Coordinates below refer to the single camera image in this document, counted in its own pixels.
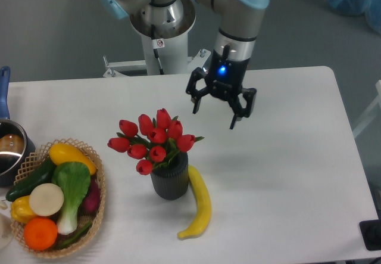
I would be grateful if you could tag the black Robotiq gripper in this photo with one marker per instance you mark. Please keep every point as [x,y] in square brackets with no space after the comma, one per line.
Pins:
[227,76]

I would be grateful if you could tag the red tulip bouquet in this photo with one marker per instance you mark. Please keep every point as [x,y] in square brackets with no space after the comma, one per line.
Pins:
[153,142]

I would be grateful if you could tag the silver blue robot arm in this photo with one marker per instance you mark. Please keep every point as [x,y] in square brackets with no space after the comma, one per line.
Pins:
[163,26]

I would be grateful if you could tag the dark grey ribbed vase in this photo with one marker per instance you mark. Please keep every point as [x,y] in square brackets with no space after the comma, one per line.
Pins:
[171,182]

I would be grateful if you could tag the yellow banana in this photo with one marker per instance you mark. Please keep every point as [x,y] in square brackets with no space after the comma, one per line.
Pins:
[203,204]

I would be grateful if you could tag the green bok choy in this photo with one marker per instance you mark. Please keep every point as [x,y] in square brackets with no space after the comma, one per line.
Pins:
[74,179]

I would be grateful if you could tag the purple sweet potato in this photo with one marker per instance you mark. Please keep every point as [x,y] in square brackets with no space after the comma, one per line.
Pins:
[91,202]

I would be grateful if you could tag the yellow squash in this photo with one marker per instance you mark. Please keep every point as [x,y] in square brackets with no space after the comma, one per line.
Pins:
[61,153]

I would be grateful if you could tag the green chili pepper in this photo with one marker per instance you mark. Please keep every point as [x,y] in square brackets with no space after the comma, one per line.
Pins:
[75,237]

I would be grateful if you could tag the green cucumber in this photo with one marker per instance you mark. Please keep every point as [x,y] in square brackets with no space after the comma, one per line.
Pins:
[41,175]

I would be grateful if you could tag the black device at edge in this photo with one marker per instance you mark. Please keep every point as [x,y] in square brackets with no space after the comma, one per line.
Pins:
[370,231]

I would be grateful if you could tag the white round radish slice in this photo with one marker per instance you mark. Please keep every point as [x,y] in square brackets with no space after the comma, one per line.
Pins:
[46,199]

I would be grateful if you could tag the orange fruit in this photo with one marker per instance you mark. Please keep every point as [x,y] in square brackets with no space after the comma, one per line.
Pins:
[40,233]

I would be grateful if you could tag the yellow bell pepper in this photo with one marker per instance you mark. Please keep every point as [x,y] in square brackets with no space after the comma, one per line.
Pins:
[21,210]

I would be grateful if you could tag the small garlic piece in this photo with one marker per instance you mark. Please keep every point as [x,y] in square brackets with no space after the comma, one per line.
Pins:
[3,205]

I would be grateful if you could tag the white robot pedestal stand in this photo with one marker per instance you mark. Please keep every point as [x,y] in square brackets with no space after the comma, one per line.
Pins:
[161,56]

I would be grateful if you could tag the blue handled saucepan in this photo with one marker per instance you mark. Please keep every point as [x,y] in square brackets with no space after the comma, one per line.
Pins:
[15,143]

